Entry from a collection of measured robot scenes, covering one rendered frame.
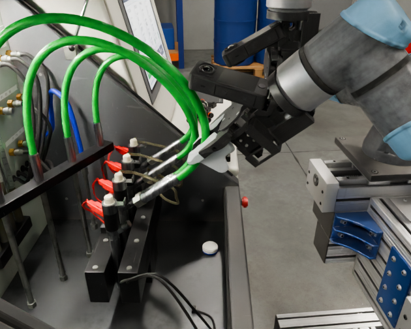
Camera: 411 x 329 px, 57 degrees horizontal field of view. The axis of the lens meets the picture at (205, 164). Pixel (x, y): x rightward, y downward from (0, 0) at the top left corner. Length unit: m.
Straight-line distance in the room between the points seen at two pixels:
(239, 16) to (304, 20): 4.67
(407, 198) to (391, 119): 0.64
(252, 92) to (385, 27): 0.18
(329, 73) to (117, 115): 0.61
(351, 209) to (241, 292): 0.45
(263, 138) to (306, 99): 0.09
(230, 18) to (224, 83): 4.83
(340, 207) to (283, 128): 0.54
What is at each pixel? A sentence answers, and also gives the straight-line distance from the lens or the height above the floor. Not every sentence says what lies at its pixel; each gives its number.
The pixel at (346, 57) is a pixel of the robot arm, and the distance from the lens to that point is 0.48.
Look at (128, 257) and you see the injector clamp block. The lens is 0.78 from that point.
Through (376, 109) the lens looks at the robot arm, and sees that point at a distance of 0.49.
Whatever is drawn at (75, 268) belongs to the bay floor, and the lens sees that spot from 1.01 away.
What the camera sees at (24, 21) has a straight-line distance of 0.63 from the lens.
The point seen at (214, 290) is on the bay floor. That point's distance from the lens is 0.91.
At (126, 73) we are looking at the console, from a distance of 0.98.
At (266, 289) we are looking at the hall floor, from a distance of 2.07.
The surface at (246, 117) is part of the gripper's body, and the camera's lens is 0.54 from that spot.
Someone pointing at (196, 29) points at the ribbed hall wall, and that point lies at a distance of 7.15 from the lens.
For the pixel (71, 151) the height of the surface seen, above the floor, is 1.13.
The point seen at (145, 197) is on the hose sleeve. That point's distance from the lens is 0.68.
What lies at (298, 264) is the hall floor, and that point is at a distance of 2.24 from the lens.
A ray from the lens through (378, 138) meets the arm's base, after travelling 1.06.
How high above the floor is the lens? 1.50
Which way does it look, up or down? 29 degrees down
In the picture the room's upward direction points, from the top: straight up
